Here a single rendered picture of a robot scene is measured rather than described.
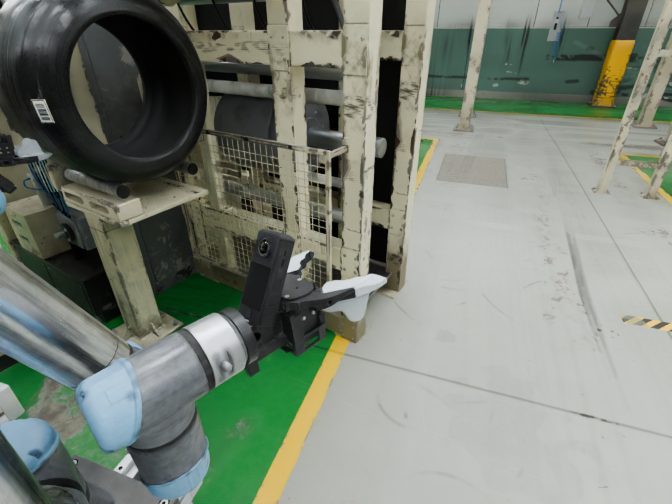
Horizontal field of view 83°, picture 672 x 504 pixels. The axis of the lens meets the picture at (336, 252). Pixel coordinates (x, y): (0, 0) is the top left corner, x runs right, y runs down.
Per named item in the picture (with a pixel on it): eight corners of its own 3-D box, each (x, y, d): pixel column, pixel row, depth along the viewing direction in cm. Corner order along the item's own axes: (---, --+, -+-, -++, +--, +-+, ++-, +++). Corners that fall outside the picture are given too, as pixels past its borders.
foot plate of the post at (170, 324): (106, 335, 195) (104, 329, 193) (153, 307, 214) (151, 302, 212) (138, 356, 182) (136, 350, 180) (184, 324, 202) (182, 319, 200)
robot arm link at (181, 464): (183, 415, 53) (165, 360, 48) (225, 472, 46) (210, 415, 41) (125, 454, 49) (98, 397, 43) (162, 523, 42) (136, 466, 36)
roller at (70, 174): (60, 174, 137) (67, 164, 139) (71, 181, 141) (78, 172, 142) (114, 194, 121) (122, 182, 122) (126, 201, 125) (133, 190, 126)
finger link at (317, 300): (351, 287, 51) (287, 297, 50) (350, 275, 50) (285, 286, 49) (358, 305, 47) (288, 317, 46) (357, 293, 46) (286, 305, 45)
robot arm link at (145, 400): (90, 425, 40) (60, 369, 35) (188, 368, 47) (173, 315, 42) (117, 480, 35) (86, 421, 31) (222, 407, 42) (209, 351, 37)
